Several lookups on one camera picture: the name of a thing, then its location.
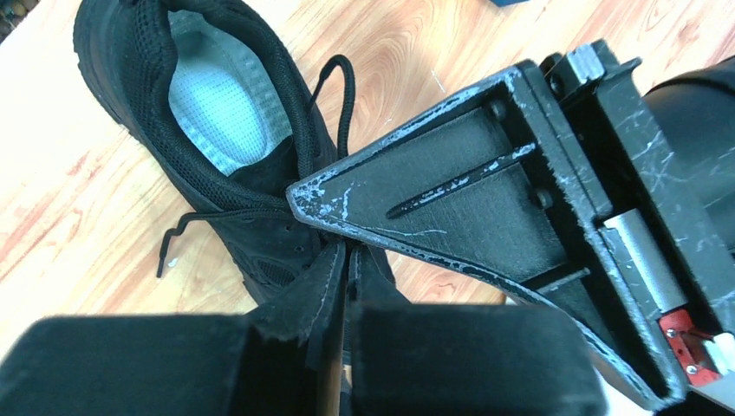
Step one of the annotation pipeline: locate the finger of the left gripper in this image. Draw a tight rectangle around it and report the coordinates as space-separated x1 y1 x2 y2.
287 61 686 410

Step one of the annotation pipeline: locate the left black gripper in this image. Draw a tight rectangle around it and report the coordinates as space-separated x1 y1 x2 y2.
539 41 734 405

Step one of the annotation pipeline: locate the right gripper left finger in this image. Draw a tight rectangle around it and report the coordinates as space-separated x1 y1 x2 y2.
1 242 347 415

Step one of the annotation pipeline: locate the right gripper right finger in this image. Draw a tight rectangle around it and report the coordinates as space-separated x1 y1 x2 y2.
348 245 606 415

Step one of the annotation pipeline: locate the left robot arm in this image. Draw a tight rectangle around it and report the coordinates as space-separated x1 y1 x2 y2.
287 41 734 411

